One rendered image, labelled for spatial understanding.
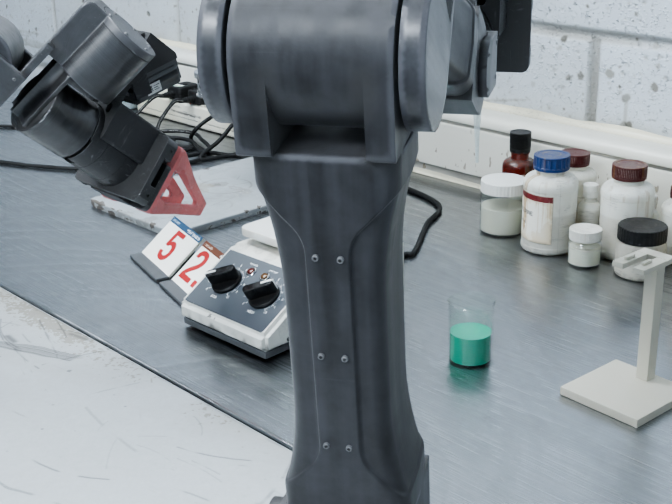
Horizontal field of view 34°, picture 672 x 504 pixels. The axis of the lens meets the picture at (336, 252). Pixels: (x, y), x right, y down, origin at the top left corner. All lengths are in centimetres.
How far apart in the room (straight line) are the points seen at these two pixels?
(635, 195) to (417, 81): 87
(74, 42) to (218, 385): 32
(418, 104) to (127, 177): 61
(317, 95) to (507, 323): 71
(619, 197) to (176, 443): 60
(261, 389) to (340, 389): 50
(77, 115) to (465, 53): 42
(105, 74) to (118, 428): 30
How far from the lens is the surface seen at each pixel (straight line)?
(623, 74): 142
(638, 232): 122
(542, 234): 129
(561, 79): 147
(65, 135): 96
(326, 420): 51
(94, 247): 136
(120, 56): 93
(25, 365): 108
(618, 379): 100
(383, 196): 44
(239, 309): 106
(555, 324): 112
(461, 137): 154
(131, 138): 98
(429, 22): 42
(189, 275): 121
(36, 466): 91
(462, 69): 63
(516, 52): 85
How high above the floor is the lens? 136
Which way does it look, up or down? 21 degrees down
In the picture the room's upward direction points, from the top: 1 degrees counter-clockwise
